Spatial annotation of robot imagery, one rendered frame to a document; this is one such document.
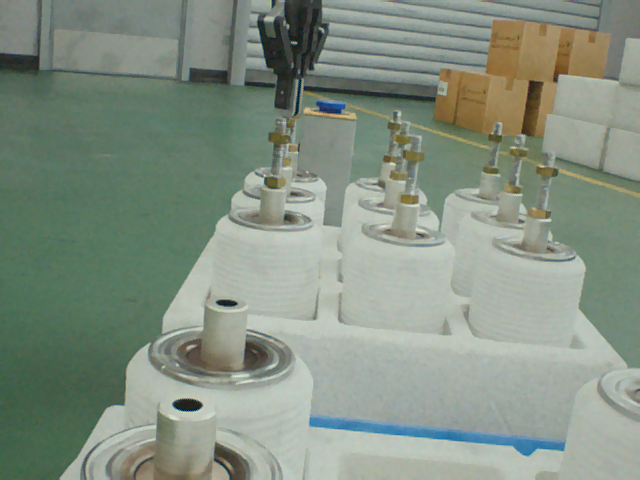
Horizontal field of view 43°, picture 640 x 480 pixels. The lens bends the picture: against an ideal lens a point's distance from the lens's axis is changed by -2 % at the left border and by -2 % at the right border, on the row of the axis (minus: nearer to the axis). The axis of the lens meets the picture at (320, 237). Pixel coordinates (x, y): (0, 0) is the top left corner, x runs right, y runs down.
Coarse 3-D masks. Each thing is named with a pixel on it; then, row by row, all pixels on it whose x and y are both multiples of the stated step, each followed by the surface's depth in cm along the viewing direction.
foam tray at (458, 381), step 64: (192, 320) 67; (256, 320) 69; (320, 320) 70; (448, 320) 74; (576, 320) 78; (320, 384) 69; (384, 384) 68; (448, 384) 68; (512, 384) 68; (576, 384) 68
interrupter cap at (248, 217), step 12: (228, 216) 72; (240, 216) 72; (252, 216) 74; (288, 216) 75; (300, 216) 75; (252, 228) 70; (264, 228) 69; (276, 228) 70; (288, 228) 70; (300, 228) 71
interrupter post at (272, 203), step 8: (264, 192) 72; (272, 192) 71; (280, 192) 72; (264, 200) 72; (272, 200) 72; (280, 200) 72; (264, 208) 72; (272, 208) 72; (280, 208) 72; (264, 216) 72; (272, 216) 72; (280, 216) 72
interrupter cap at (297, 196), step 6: (246, 186) 85; (252, 186) 86; (258, 186) 87; (246, 192) 83; (252, 192) 83; (258, 192) 84; (294, 192) 86; (300, 192) 86; (306, 192) 86; (252, 198) 82; (258, 198) 81; (288, 198) 82; (294, 198) 82; (300, 198) 83; (306, 198) 83; (312, 198) 83
